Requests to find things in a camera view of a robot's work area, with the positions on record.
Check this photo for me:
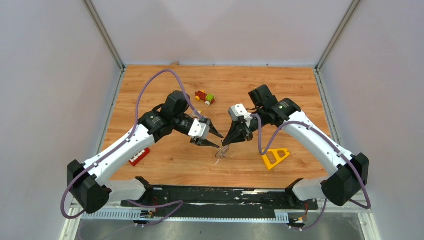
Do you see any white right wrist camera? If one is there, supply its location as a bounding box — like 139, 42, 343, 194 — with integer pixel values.
228, 103, 253, 122

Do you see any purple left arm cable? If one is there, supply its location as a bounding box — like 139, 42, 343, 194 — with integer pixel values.
60, 69, 205, 220

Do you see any yellow triangle block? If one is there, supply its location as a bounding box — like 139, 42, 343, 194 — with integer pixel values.
261, 148, 290, 170

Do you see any large keyring with keys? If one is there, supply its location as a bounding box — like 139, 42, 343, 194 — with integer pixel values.
215, 145, 230, 159

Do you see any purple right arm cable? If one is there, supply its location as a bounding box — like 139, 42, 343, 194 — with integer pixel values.
250, 113, 372, 210

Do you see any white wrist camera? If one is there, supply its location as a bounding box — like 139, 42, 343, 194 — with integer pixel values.
228, 103, 253, 122
188, 118, 210, 139

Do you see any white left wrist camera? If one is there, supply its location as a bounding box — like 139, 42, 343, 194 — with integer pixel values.
188, 118, 210, 139

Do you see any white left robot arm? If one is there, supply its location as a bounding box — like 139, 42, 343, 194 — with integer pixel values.
67, 90, 223, 214

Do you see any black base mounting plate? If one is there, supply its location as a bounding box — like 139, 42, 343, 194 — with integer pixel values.
136, 184, 319, 211

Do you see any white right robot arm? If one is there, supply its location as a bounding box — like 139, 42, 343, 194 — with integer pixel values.
222, 84, 371, 209

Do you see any red lego brick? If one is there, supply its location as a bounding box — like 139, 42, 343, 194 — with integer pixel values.
128, 148, 151, 167

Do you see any white slotted cable duct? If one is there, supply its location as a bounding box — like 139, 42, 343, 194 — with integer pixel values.
81, 208, 290, 223

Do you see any red lego toy car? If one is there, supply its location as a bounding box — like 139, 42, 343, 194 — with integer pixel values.
195, 90, 216, 106

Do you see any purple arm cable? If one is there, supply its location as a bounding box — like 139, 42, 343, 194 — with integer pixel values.
250, 113, 372, 210
60, 69, 205, 220

